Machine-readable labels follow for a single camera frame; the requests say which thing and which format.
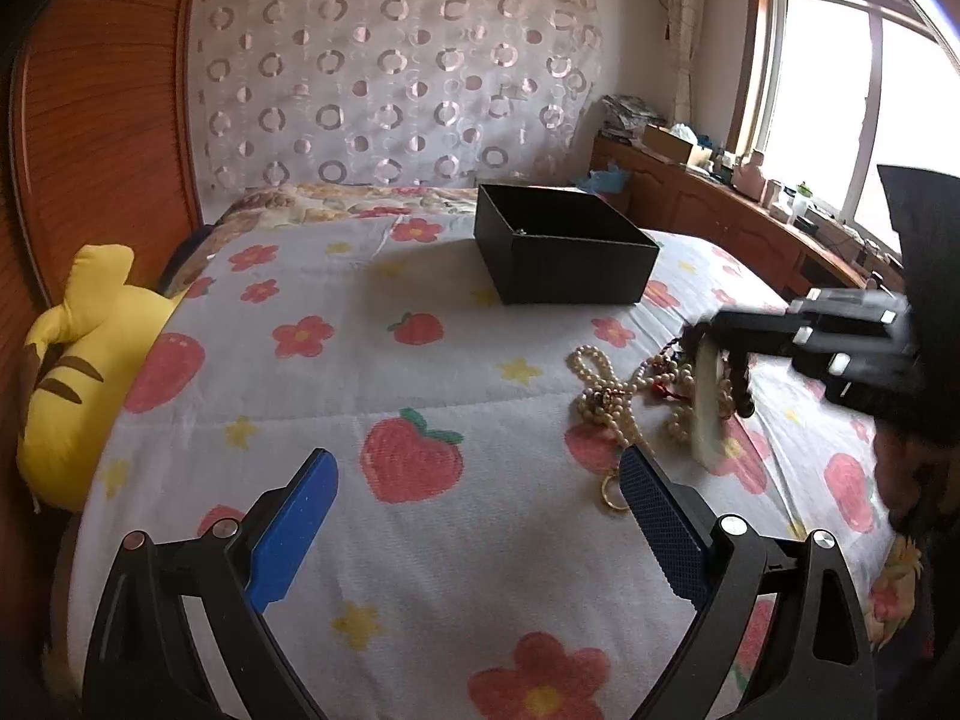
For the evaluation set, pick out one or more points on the floral quilt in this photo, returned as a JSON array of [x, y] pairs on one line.
[[337, 199]]

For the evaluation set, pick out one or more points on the person's right hand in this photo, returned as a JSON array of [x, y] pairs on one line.
[[911, 472]]

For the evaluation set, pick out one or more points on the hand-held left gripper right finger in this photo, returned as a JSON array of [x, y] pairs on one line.
[[666, 532]]

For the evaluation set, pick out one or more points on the strawberry print blanket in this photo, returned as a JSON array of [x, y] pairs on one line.
[[375, 360]]

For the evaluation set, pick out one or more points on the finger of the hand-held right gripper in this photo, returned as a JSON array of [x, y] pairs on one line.
[[750, 334]]

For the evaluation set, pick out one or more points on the lace window curtain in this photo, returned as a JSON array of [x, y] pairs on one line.
[[686, 30]]

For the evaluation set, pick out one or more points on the stack of newspapers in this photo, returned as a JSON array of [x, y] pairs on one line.
[[626, 116]]

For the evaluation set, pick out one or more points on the yellow plush toy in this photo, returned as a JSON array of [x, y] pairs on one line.
[[75, 390]]

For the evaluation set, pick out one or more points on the black box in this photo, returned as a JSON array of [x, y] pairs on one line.
[[562, 270]]

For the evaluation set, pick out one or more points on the pale white ornament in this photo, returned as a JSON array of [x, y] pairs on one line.
[[707, 412]]

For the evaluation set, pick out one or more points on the cardboard box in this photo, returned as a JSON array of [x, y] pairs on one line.
[[667, 144]]

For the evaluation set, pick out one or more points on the circle pattern curtain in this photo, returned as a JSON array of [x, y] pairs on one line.
[[390, 90]]

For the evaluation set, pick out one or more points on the window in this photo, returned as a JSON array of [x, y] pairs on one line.
[[825, 105]]

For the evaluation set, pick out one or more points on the wooden cabinet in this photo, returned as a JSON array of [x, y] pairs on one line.
[[697, 202]]

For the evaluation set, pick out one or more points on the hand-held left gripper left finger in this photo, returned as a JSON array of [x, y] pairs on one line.
[[296, 525]]

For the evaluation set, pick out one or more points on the green capped bottle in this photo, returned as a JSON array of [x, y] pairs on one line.
[[801, 204]]

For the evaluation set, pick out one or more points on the blue plastic bag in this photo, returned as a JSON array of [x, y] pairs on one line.
[[604, 180]]

